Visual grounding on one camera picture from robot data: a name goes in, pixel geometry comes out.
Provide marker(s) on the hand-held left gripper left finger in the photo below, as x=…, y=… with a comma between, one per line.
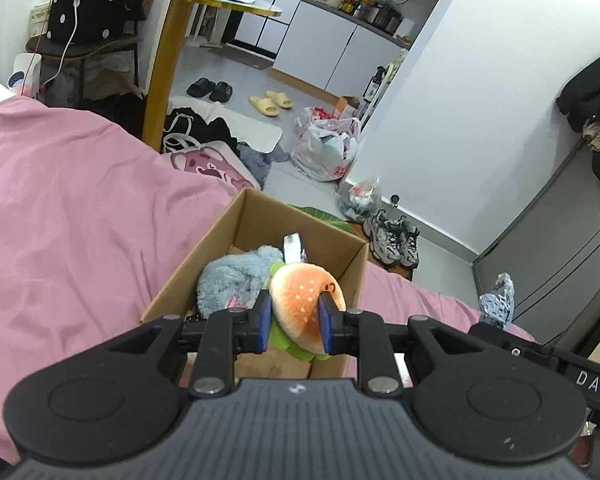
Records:
x=263, y=320

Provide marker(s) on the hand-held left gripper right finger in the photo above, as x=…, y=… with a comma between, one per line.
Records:
x=328, y=322

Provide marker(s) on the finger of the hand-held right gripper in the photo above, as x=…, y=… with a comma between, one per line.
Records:
x=515, y=342

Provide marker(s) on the burger plush toy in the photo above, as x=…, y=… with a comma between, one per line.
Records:
x=300, y=290

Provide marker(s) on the blue grey patterned cloth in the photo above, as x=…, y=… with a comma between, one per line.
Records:
x=497, y=302

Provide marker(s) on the grey mouse plush toy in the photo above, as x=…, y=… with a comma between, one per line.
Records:
x=235, y=280

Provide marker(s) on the brown cardboard box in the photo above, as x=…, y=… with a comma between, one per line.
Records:
x=300, y=240

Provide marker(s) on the grey sneaker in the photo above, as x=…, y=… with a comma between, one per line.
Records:
x=382, y=237
x=409, y=245

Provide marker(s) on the green leaf mat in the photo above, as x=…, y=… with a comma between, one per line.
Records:
x=325, y=217

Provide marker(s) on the grey leaning panel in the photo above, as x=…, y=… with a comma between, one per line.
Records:
x=555, y=240

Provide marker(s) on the clear plastic bag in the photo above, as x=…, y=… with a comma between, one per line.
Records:
x=360, y=200

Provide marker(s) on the black door stop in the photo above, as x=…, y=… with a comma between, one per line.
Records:
x=395, y=200

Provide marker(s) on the grey blue garment heap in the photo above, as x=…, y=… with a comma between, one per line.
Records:
x=260, y=165

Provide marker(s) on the pink tote bag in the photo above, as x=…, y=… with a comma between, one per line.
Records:
x=215, y=165

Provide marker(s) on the white plastic shopping bag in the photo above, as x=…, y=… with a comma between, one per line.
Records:
x=325, y=152

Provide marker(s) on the white floor mat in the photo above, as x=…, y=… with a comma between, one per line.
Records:
x=257, y=130

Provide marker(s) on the black clothes pile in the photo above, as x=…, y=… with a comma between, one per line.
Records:
x=220, y=132

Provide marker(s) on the pink blanket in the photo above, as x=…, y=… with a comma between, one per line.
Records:
x=80, y=210

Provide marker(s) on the yellow slipper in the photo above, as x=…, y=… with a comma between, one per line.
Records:
x=280, y=100
x=264, y=106

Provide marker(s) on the small open carton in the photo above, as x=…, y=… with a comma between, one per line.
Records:
x=347, y=108

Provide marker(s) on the black slipper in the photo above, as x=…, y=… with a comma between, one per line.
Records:
x=200, y=88
x=221, y=92

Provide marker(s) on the black white spray bottle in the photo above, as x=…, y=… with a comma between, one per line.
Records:
x=374, y=85

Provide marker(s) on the grey doormat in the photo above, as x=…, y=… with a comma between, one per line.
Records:
x=242, y=57

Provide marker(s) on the white kitchen cabinet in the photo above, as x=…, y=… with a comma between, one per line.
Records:
x=330, y=55

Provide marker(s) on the round table with yellow leg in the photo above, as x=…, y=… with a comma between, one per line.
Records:
x=172, y=50

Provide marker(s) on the black framed glass door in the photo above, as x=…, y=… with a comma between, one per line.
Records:
x=260, y=20

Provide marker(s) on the black kitchen appliance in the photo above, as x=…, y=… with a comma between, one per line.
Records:
x=387, y=20

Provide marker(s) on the dark chair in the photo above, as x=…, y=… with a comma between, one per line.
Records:
x=87, y=52

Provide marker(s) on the white bag with blue circle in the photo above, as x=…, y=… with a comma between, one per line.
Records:
x=25, y=74

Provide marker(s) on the black polka dot bag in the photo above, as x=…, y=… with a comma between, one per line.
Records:
x=87, y=12

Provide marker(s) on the green white packet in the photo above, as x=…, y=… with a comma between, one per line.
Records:
x=39, y=20

